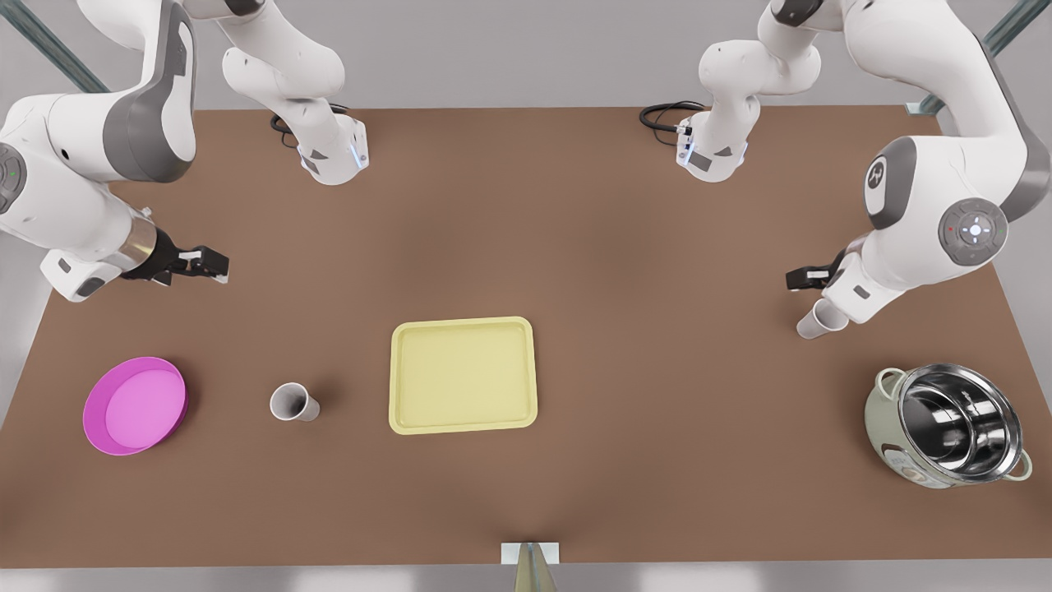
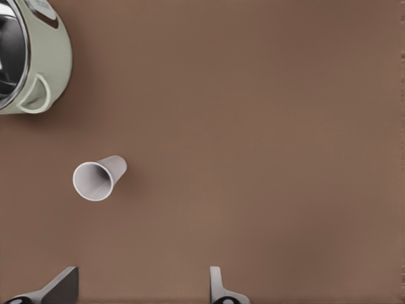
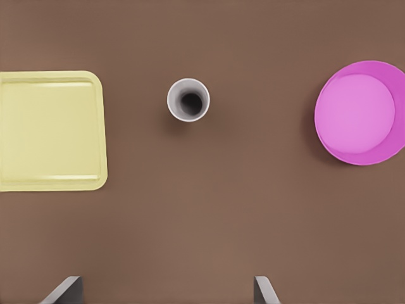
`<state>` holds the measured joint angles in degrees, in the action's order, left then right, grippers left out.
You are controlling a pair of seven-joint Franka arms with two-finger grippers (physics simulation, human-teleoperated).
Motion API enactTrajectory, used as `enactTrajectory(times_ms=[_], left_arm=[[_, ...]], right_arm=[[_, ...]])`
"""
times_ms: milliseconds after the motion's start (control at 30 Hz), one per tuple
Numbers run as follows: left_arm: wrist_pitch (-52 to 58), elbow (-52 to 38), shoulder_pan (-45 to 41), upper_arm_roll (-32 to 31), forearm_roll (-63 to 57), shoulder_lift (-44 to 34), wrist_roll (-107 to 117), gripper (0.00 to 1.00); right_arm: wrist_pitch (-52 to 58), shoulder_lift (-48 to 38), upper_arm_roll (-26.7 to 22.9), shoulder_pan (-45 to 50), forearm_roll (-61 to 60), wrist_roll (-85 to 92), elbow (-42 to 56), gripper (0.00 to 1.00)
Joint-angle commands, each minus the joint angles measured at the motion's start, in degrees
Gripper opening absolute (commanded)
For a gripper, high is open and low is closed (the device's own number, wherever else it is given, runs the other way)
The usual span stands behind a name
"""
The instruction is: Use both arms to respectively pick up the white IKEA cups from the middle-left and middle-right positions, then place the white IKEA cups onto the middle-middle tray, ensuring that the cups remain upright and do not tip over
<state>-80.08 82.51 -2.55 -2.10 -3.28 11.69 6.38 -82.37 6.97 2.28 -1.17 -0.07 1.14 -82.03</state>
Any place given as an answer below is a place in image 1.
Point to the silver frame post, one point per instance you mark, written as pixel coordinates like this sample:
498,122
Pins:
998,37
532,567
49,45

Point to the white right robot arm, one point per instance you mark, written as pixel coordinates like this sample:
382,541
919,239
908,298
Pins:
74,140

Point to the yellow rectangular tray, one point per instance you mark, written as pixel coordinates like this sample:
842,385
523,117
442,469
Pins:
463,376

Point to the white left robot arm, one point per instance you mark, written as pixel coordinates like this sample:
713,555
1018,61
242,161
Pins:
929,164

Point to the white IKEA cup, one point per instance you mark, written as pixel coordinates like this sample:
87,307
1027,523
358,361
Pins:
289,402
818,321

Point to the pink round plate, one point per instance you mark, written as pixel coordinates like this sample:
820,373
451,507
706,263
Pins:
136,406

